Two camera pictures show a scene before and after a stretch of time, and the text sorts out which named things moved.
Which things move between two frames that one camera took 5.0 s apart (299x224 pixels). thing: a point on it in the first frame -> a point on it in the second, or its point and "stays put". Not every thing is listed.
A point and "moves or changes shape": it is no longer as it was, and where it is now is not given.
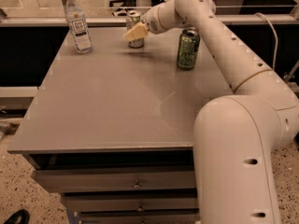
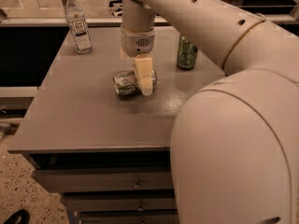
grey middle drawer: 92,203 stays put
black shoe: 21,217 stays put
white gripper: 152,21 -> 137,43
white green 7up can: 135,17 moves or changes shape
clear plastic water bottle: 78,24 stays put
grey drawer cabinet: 112,129 stays put
